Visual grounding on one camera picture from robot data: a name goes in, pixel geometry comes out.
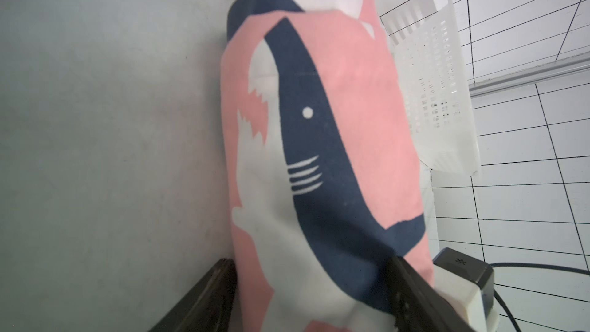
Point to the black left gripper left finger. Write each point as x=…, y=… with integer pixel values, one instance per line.
x=207, y=307

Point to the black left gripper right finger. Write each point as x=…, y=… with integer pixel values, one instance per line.
x=415, y=304

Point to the pink shark print shorts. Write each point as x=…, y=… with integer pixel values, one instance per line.
x=323, y=174

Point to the white plastic mesh basket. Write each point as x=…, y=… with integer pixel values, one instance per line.
x=427, y=50

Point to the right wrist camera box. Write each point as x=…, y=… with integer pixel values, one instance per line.
x=467, y=284

